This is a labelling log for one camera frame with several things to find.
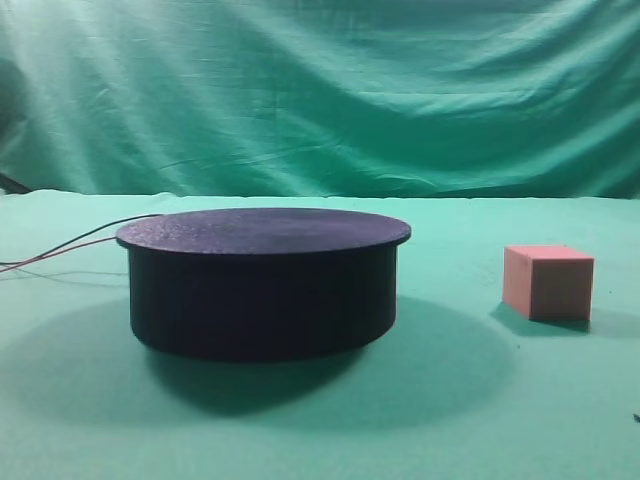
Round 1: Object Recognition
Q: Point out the pink cube block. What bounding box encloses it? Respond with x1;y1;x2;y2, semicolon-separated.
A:
502;245;595;322

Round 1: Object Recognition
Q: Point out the black round turntable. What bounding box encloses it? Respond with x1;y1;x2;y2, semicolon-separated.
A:
116;207;412;363

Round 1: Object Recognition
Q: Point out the green table cloth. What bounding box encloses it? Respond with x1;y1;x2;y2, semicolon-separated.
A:
1;198;639;479

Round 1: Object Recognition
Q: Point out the green backdrop cloth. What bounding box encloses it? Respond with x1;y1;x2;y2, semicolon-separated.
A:
1;1;639;198

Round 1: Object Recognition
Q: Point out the black wire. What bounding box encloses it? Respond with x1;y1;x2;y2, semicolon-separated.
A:
0;213;164;267

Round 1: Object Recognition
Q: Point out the red wire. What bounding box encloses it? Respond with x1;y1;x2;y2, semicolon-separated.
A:
0;236;119;274

